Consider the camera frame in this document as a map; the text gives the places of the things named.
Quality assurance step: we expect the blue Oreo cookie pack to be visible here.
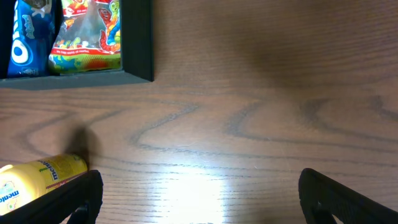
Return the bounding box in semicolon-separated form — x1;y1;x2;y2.
7;0;57;78

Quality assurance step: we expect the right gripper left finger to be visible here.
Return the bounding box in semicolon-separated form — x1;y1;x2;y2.
1;170;103;224

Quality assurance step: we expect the dark green open box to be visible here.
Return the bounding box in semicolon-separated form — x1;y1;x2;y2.
1;0;154;90

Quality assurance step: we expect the yellow Mentos gum bottle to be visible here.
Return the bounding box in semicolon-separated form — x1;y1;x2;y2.
1;154;88;215

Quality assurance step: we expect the green Haribo gummy bag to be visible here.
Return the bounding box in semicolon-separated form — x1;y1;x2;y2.
48;0;121;73

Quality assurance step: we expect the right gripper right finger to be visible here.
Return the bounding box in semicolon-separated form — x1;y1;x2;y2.
298;168;397;224

